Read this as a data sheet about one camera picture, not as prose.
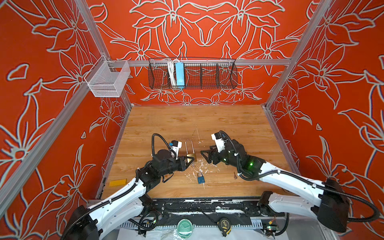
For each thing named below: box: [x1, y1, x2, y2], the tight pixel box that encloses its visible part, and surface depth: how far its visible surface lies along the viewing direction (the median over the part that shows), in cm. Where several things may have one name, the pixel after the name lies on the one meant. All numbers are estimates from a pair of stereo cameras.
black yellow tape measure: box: [217, 218, 232, 238], surface depth 68 cm
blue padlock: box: [197, 172, 205, 184], surface depth 85 cm
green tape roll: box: [177, 218, 193, 238], surface depth 69 cm
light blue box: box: [175, 62, 185, 88], surface depth 91 cm
